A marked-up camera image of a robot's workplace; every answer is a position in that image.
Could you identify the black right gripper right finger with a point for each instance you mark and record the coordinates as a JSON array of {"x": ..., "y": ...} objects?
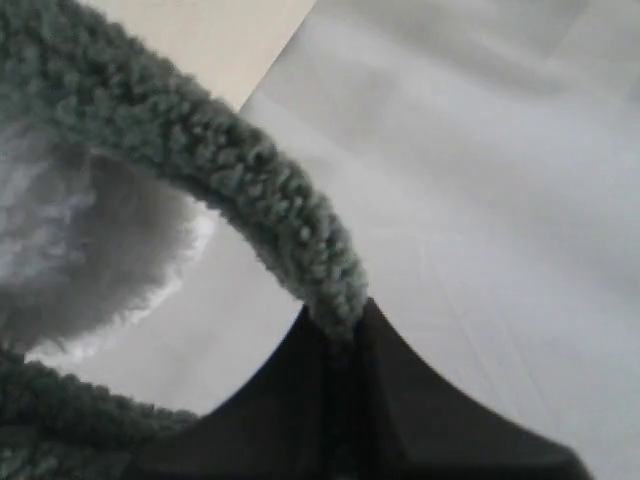
[{"x": 406, "y": 421}]

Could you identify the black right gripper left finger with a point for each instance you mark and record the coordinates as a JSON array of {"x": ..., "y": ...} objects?
[{"x": 271, "y": 428}]

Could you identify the green knitted scarf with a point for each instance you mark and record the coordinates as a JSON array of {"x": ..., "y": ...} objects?
[{"x": 67, "y": 69}]

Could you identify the white plush snowman toy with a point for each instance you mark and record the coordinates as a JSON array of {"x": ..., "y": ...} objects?
[{"x": 87, "y": 242}]

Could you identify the white backdrop curtain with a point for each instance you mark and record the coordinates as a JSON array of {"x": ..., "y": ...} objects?
[{"x": 485, "y": 156}]

